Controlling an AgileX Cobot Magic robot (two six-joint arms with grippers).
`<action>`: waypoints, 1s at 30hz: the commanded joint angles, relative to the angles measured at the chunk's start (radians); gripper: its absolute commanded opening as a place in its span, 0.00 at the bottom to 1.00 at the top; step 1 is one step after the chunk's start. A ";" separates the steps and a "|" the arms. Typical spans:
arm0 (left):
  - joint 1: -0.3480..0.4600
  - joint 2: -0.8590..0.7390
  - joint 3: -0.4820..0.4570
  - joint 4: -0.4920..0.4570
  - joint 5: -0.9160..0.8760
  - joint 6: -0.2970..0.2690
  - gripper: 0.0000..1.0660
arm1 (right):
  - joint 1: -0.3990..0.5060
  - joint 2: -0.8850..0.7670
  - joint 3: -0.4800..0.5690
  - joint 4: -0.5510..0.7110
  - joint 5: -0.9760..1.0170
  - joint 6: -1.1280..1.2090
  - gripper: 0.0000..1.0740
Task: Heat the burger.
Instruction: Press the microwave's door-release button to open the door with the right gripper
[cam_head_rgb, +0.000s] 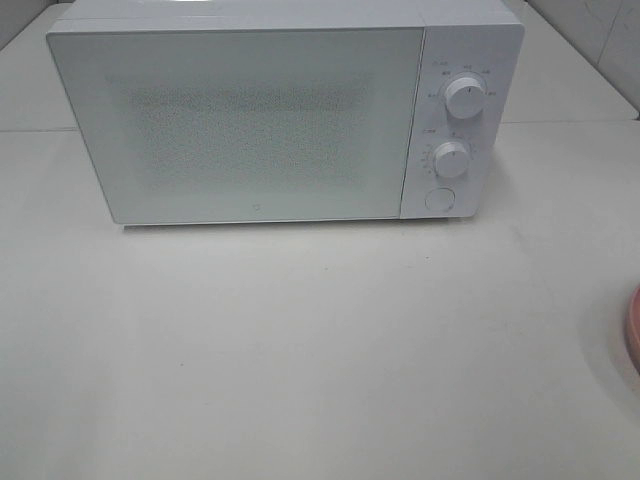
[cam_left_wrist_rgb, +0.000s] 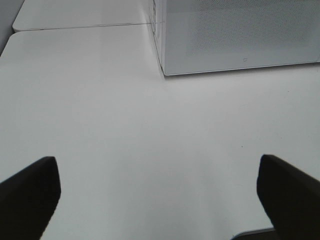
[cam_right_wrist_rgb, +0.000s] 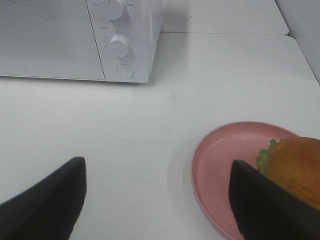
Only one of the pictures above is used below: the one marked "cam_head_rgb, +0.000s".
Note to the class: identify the round white door button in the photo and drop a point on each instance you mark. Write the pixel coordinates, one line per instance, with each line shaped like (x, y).
(440, 200)

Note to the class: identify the pink round plate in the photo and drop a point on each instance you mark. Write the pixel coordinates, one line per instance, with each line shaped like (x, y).
(632, 328)

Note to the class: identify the white microwave door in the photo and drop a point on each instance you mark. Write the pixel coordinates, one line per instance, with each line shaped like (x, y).
(224, 127)

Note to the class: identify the lower white timer knob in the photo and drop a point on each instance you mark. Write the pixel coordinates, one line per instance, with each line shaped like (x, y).
(451, 159)

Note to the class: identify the white microwave oven body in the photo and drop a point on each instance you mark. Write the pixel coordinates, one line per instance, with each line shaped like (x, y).
(483, 37)

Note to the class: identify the upper white power knob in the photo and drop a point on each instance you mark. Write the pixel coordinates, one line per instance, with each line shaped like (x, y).
(465, 95)

